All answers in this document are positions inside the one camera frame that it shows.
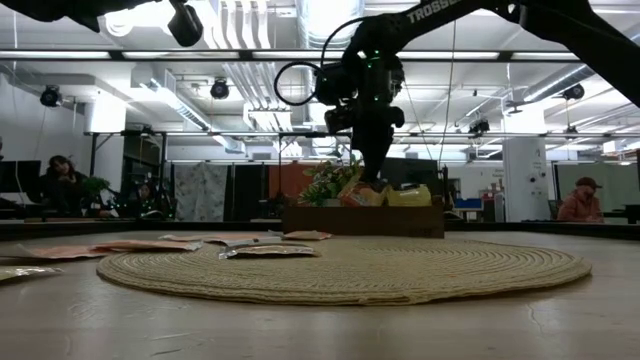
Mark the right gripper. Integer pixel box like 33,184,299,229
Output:
344,54,406,182

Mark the brown wooden compartment box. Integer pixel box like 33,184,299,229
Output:
282,205,445,239

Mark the black overhead beam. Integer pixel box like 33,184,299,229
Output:
0,48,581,63

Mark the black monitor screen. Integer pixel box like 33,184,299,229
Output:
0,159,42,194
379,157,441,194

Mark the green plant in white pot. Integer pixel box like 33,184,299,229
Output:
299,159,364,208

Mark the orange partition panel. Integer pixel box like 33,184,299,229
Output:
268,163,314,204

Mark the round woven placemat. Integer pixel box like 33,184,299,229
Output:
95,237,594,307

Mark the grey patterned curtain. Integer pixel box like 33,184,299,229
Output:
172,162,229,222

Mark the person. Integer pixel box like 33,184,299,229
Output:
133,182,160,217
39,154,89,217
556,176,605,224

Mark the small background potted plant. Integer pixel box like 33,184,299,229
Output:
81,175,112,211

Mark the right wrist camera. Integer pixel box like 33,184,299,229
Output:
323,105,359,134

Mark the black background rig frame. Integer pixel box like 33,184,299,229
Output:
277,130,354,201

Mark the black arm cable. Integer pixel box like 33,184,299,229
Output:
273,16,374,107

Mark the white ceiling air duct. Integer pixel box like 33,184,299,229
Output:
294,0,366,66

